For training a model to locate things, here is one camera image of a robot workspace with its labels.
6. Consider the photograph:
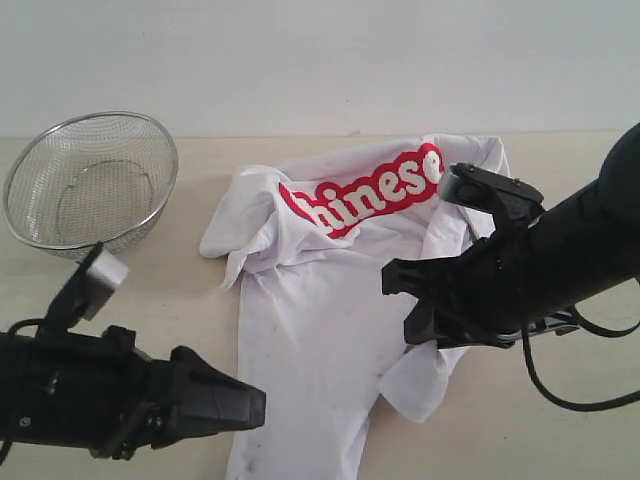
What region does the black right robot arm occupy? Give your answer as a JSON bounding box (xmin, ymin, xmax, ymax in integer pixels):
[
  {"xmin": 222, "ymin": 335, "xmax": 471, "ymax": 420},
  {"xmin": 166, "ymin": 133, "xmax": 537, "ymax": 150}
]
[{"xmin": 381, "ymin": 129, "xmax": 639, "ymax": 348}]

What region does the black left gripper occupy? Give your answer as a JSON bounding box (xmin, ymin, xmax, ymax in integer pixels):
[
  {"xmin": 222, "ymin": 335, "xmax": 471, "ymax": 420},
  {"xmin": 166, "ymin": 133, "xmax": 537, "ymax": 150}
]
[{"xmin": 1, "ymin": 327, "xmax": 266, "ymax": 460}]

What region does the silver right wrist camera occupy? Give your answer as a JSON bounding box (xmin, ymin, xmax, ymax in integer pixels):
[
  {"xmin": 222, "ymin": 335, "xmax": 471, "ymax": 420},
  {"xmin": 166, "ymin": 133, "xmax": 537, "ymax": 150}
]
[{"xmin": 437, "ymin": 163, "xmax": 545, "ymax": 232}]

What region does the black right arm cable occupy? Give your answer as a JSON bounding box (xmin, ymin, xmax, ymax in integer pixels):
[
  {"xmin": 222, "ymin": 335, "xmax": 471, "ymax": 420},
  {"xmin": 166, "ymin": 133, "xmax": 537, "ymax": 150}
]
[{"xmin": 519, "ymin": 279, "xmax": 640, "ymax": 414}]

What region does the white t-shirt red lettering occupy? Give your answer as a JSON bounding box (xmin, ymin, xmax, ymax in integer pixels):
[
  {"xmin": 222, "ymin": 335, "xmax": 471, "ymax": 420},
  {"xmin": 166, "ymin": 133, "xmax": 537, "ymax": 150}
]
[{"xmin": 199, "ymin": 134, "xmax": 509, "ymax": 479}]

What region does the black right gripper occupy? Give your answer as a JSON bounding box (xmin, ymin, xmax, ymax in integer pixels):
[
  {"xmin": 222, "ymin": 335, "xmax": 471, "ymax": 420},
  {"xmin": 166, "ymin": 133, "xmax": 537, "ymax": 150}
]
[{"xmin": 381, "ymin": 234, "xmax": 555, "ymax": 349}]

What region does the metal wire mesh basket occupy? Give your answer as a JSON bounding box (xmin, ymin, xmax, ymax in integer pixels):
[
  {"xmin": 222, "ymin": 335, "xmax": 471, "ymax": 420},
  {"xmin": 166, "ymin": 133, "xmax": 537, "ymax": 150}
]
[{"xmin": 2, "ymin": 111, "xmax": 179, "ymax": 260}]

